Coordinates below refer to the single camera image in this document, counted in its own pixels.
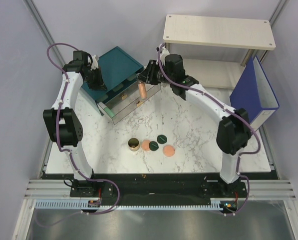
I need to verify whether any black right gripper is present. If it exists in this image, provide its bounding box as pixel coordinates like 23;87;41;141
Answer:
136;60;174;86

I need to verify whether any teal drawer organizer box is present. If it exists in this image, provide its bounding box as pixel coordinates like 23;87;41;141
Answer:
80;46;145;116

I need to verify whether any mint green tube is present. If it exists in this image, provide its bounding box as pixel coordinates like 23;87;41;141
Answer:
98;102;115;118

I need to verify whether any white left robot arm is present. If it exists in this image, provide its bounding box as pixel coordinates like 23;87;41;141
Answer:
43;50;107;198

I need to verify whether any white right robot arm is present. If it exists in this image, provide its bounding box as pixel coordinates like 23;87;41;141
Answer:
136;47;251;197

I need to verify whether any dark green puff right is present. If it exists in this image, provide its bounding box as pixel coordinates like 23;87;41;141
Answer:
157;134;168;145

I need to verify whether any dark green puff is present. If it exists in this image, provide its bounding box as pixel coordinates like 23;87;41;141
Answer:
149;141;159;151
157;134;168;145

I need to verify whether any gold round jar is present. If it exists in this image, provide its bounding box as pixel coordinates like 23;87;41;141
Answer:
128;137;140;152

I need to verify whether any peach sponge left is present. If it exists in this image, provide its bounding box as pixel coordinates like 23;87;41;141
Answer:
141;139;151;152

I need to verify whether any peach sponge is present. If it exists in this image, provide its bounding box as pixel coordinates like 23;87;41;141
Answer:
163;145;175;157
141;139;151;152

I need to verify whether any dark green puff left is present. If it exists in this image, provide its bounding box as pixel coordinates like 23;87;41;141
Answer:
149;141;159;151

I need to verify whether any peach sponge right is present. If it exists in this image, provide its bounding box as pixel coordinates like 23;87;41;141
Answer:
163;145;175;157

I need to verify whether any blue lever arch binder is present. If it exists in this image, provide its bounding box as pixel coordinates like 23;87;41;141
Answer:
230;57;280;130

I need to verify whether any beige two-tier shelf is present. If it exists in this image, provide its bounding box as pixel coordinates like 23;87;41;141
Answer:
163;14;276;90

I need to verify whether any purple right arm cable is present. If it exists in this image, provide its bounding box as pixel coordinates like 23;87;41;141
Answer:
156;42;262;217

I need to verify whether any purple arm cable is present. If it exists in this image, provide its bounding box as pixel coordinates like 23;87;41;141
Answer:
156;42;262;217
35;40;121;228

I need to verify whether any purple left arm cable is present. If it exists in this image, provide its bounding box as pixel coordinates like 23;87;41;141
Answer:
35;40;121;228

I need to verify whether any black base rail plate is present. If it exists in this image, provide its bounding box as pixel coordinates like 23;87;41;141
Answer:
70;179;247;199

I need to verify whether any light blue cable duct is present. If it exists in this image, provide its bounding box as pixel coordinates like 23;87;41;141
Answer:
34;199;236;211

